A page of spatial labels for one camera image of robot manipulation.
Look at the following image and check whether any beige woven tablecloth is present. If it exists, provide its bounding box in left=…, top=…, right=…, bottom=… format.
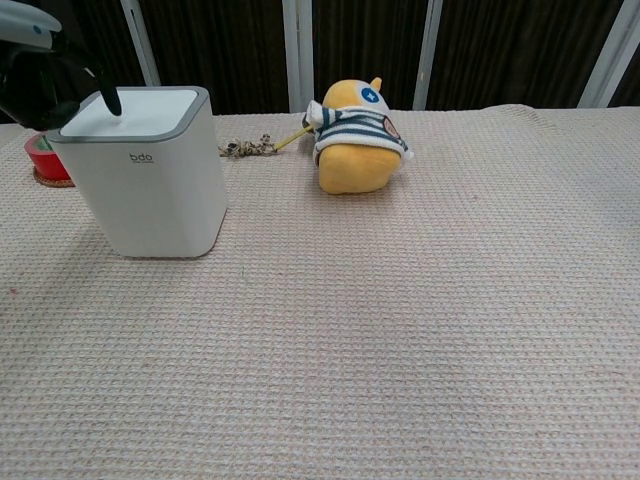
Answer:
left=0, top=103, right=640, bottom=480

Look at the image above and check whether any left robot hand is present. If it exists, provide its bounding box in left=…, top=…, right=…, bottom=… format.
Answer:
left=0, top=0, right=123, bottom=133

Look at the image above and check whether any yellow plush toy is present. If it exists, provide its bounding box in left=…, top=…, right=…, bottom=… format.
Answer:
left=301, top=75, right=416, bottom=196

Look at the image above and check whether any red tape roll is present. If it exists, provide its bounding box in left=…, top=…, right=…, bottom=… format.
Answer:
left=24, top=133, right=73, bottom=181

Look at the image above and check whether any beaded keychain with yellow cord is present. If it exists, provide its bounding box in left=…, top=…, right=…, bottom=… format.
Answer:
left=218, top=125, right=318, bottom=160

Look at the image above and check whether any white metal frame post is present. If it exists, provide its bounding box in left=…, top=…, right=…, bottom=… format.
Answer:
left=121, top=0, right=162, bottom=87
left=281, top=0, right=315, bottom=114
left=412, top=0, right=445, bottom=111
left=578, top=0, right=640, bottom=108

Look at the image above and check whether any white open-lid bin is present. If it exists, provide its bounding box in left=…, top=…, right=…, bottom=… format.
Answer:
left=45, top=85, right=229, bottom=260

